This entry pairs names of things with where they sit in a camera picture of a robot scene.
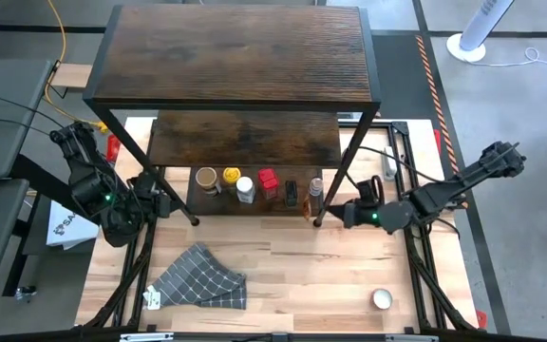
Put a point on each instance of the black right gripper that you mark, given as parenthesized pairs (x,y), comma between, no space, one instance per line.
(361,216)

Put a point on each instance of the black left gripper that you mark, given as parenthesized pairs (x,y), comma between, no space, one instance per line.
(136,206)

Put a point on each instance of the small clear glass jar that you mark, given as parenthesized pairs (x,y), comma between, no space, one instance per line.
(315,186)

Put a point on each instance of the gold lid spice jar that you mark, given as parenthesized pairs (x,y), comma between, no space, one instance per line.
(206,178)

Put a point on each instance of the dark green spice tin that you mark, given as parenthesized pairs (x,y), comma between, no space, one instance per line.
(291,192)

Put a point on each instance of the yellow lid spice bottle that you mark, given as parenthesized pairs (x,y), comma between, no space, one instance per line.
(231,175)

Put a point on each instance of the red lid spice container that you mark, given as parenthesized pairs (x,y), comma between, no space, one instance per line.
(268,178)

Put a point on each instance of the white lid spice jar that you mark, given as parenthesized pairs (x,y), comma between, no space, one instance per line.
(245,184)

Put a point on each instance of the dark wood black-frame shelf unit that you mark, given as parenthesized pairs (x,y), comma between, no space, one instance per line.
(235,57)

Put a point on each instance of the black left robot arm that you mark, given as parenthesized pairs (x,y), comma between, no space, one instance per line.
(81,157)

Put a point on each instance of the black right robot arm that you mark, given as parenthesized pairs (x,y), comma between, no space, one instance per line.
(444,192)

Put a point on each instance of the grey checked cloth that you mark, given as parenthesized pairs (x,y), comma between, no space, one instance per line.
(197,278)

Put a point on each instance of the white printed box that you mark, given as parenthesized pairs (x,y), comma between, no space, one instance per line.
(71,228)

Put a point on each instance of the small round candle tin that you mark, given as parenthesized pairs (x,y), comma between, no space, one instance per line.
(382,298)

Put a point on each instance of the yellow plug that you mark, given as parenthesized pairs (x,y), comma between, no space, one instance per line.
(103,127)

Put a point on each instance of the orange black hazard strip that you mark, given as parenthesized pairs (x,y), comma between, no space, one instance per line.
(432,85)

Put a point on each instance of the silver caster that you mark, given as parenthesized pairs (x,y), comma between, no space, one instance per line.
(24,293)

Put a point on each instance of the white tower fan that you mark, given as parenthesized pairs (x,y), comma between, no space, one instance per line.
(482,19)

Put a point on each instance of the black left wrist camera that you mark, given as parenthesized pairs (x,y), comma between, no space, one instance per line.
(146,184)

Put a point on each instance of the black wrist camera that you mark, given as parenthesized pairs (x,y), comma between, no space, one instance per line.
(365,192)
(146,184)

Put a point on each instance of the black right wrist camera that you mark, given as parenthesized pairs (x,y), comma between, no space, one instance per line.
(365,192)

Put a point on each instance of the black table leg frame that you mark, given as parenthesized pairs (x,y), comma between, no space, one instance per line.
(41,183)

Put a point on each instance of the silver bracket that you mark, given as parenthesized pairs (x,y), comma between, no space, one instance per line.
(145,336)
(411,338)

